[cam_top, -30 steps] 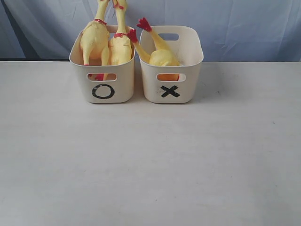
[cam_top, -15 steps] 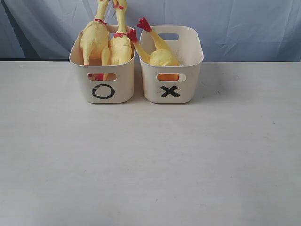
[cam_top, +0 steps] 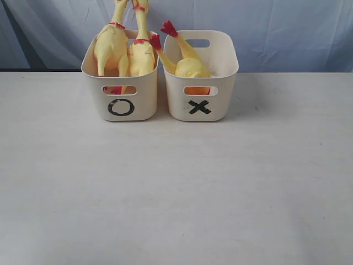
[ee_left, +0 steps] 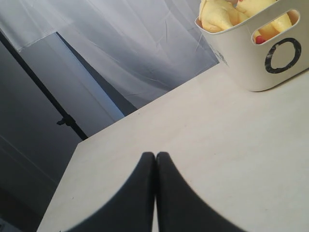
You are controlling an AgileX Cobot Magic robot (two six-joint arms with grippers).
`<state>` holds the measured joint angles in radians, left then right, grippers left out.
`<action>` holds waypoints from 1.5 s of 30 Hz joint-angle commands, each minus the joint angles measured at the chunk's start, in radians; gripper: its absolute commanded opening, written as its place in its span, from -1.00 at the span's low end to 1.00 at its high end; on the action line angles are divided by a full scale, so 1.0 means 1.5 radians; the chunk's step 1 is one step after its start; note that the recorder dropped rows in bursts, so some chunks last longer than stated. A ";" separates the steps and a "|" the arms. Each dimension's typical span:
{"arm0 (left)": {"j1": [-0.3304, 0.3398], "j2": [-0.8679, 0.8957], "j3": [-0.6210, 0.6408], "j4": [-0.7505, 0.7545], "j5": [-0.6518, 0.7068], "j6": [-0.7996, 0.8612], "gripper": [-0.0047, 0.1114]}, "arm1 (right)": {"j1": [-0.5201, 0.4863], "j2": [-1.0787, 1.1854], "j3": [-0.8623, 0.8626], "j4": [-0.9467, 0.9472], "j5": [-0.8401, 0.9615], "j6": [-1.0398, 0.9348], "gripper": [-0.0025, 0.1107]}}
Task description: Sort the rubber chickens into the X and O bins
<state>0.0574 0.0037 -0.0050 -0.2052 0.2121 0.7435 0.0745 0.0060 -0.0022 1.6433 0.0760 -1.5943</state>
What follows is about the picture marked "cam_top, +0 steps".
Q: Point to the yellow chicken neck with squeaker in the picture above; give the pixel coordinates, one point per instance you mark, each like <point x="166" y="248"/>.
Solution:
<point x="197" y="90"/>

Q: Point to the white backdrop curtain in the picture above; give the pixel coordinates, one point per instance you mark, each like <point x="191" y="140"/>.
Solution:
<point x="269" y="36"/>

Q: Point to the headless yellow rubber chicken body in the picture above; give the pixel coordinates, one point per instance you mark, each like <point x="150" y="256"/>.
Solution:
<point x="190" y="66"/>

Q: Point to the yellow rubber chicken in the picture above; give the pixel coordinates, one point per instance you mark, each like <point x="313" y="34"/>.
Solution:
<point x="140" y="52"/>
<point x="110" y="49"/>

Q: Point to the cream bin with cross mark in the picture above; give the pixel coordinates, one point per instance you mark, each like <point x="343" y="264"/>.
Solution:
<point x="221" y="60"/>

